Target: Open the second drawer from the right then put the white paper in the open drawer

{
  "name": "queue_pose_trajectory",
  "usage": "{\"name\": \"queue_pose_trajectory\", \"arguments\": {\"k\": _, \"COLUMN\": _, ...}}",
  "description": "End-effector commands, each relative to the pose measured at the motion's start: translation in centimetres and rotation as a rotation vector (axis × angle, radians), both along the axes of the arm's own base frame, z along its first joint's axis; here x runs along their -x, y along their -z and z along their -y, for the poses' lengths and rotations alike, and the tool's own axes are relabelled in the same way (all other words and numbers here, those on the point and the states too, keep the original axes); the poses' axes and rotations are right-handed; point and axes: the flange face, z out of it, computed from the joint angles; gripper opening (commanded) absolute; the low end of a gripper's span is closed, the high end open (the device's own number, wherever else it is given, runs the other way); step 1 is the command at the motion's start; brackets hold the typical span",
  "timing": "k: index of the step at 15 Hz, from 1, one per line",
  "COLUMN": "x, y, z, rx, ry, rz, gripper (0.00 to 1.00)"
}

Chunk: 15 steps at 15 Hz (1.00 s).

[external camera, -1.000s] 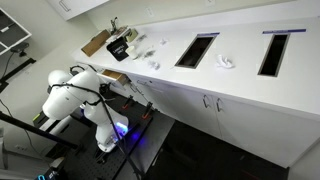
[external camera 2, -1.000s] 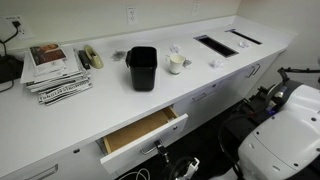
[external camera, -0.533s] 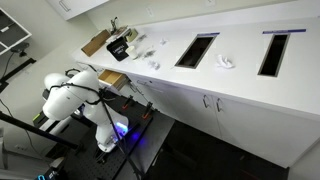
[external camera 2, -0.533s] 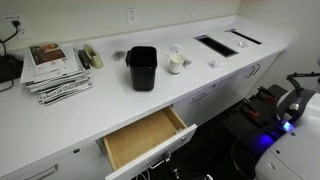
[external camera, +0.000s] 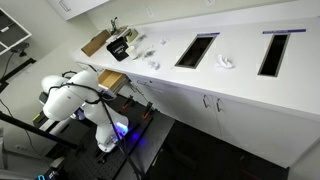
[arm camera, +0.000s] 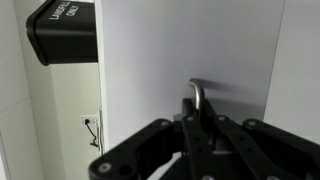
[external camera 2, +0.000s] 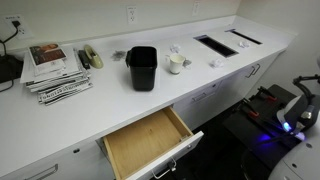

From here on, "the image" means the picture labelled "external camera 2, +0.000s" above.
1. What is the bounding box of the white drawer with wooden inside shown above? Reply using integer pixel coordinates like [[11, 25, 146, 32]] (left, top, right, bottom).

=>
[[96, 105, 205, 180]]

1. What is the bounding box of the black plastic bin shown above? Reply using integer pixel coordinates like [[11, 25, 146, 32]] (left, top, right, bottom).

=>
[[125, 45, 158, 92]]

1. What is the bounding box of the white ceramic mug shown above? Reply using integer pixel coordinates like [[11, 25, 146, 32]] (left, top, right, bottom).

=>
[[165, 53, 187, 75]]

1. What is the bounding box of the crumpled silver foil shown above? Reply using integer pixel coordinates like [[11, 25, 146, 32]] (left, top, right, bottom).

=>
[[182, 58, 193, 69]]

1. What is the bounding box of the rectangular black countertop opening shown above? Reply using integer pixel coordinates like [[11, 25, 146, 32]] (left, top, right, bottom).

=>
[[224, 28, 264, 45], [193, 34, 240, 59]]

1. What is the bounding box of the olive green tape dispenser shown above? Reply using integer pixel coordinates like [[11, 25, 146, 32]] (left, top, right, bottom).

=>
[[83, 44, 104, 70]]

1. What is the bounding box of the black stapler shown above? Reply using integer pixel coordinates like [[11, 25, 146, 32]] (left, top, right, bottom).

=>
[[77, 49, 91, 70]]

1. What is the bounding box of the black clamp with orange grip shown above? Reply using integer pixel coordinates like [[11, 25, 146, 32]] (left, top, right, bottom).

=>
[[241, 98, 261, 118], [258, 85, 278, 103]]

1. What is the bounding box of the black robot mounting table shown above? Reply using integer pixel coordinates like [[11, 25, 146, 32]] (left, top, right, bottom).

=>
[[222, 83, 320, 174]]

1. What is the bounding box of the stack of magazines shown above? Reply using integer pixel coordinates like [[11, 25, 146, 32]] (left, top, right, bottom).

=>
[[19, 42, 94, 107]]

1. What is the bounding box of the magazine with brown cover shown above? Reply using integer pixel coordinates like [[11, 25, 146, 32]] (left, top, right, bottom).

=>
[[28, 43, 68, 77]]

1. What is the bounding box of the black device at left edge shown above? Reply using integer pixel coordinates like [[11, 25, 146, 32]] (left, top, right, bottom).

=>
[[0, 54, 24, 84]]

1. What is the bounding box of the white drawer with handle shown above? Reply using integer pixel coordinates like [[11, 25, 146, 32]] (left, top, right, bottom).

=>
[[181, 81, 222, 109], [6, 141, 101, 180]]

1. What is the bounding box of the white cabinet door with handle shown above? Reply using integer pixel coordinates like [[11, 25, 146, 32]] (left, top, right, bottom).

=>
[[218, 64, 257, 108], [253, 51, 284, 98]]

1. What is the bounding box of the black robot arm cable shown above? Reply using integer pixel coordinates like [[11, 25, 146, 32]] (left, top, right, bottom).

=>
[[292, 74, 320, 99]]

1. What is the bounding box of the white wall outlet with plug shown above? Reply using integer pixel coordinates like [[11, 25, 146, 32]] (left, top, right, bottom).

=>
[[3, 13, 34, 40]]

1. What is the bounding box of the black plug and cable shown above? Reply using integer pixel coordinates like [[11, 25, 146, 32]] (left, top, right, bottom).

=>
[[0, 20, 22, 58]]

